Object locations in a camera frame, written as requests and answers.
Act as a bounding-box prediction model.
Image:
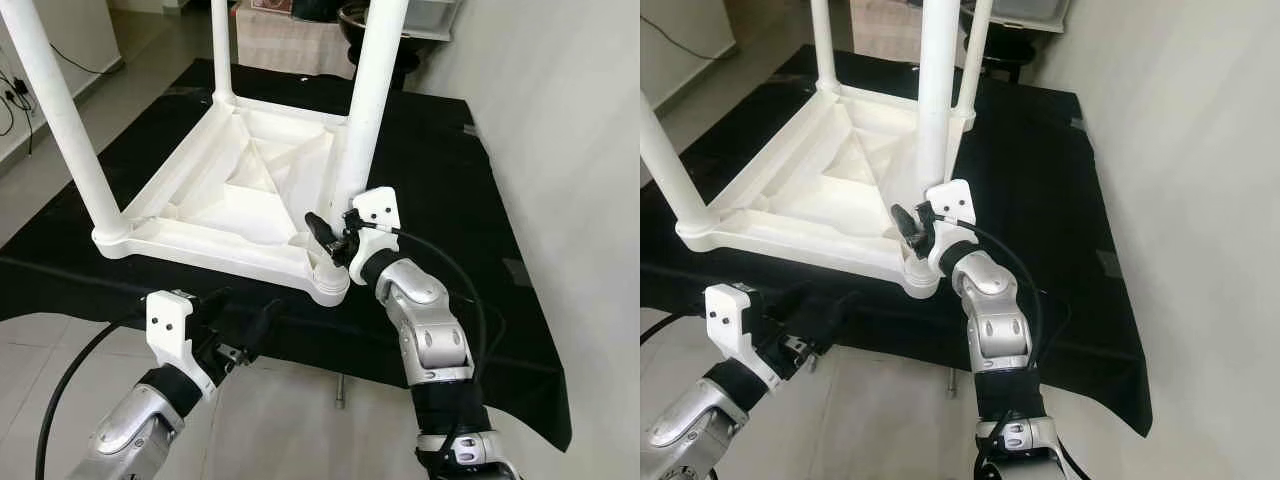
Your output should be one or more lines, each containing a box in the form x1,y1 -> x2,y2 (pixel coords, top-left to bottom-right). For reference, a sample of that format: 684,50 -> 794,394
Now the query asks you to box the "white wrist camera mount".
918,180 -> 976,276
345,186 -> 401,286
705,283 -> 781,391
145,290 -> 216,401

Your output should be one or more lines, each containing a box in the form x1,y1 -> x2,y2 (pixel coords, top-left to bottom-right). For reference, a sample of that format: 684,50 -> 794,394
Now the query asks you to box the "beige mat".
850,0 -> 926,61
235,5 -> 356,79

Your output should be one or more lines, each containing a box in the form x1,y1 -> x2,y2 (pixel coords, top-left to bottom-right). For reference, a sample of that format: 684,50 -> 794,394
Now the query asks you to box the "translucent grey plastic container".
405,0 -> 466,41
990,0 -> 1071,33

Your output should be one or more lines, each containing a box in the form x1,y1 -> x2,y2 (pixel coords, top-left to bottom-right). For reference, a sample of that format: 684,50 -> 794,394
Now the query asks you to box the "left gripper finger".
245,298 -> 286,351
815,290 -> 861,341

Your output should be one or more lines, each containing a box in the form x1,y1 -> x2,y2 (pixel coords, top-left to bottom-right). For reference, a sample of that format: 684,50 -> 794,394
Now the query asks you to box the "black tablecloth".
0,58 -> 573,453
640,45 -> 1153,438

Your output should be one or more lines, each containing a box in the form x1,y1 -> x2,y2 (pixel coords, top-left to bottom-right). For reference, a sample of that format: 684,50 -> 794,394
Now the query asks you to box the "black stool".
985,50 -> 1036,81
370,55 -> 421,91

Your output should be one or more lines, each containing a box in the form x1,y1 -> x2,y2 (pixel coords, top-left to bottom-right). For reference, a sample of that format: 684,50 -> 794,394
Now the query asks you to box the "thin black floor cable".
45,40 -> 126,76
640,15 -> 736,61

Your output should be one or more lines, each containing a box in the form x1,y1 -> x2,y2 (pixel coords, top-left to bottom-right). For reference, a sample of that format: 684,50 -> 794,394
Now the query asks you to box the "black wall cable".
0,65 -> 36,156

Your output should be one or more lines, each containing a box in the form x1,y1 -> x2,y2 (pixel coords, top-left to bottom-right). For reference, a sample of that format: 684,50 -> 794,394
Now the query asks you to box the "white plastic table leg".
810,0 -> 836,91
325,0 -> 412,263
0,0 -> 133,246
640,92 -> 716,239
210,0 -> 236,101
960,0 -> 994,126
912,0 -> 963,261

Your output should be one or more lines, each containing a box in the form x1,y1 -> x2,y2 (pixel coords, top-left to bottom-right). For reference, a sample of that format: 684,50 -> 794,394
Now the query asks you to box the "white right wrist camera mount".
918,180 -> 976,276
345,186 -> 401,286

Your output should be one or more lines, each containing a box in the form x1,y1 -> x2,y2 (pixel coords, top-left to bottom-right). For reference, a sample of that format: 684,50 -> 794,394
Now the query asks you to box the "white plastic table top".
92,92 -> 366,307
675,82 -> 976,299

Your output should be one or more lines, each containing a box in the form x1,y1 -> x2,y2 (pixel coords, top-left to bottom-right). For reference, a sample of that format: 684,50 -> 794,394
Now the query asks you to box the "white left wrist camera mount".
705,283 -> 781,391
145,290 -> 216,401

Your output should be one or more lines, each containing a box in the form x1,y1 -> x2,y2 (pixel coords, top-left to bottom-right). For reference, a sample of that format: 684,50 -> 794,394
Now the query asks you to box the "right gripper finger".
303,212 -> 346,259
890,203 -> 929,251

